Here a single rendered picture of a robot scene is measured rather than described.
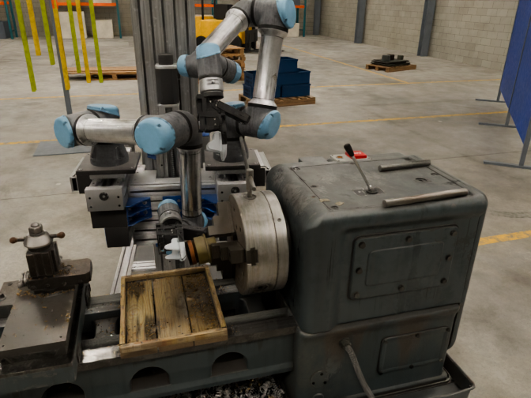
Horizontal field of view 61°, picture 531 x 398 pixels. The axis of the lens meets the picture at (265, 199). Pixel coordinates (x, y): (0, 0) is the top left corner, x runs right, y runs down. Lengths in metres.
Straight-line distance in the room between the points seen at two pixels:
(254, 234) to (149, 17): 1.05
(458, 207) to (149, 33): 1.32
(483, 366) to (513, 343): 0.31
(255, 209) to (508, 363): 1.95
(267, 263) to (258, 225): 0.11
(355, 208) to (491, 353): 1.82
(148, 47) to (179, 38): 0.13
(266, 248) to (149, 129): 0.52
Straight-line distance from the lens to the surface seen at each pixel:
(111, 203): 1.82
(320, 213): 1.23
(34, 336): 1.37
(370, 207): 1.29
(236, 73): 1.57
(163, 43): 1.97
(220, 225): 1.41
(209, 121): 1.42
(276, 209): 1.32
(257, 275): 1.30
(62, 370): 1.34
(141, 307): 1.52
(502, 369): 2.85
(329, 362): 1.54
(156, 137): 1.46
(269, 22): 1.80
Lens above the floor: 1.78
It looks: 24 degrees down
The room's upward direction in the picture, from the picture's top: 1 degrees clockwise
